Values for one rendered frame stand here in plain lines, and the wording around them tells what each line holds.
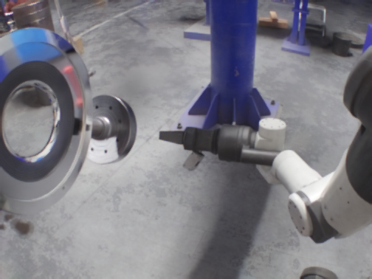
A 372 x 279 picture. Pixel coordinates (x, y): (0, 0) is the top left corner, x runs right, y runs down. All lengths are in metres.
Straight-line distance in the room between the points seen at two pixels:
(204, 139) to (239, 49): 1.27
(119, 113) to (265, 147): 0.39
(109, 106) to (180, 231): 0.98
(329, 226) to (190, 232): 1.26
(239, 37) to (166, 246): 1.34
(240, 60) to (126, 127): 1.27
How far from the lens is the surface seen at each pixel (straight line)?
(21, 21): 2.72
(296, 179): 0.53
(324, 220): 0.40
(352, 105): 0.24
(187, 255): 1.53
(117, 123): 0.79
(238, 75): 1.96
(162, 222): 1.65
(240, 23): 1.82
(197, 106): 2.26
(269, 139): 0.64
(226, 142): 0.65
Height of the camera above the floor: 1.38
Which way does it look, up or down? 40 degrees down
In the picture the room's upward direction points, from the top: 3 degrees counter-clockwise
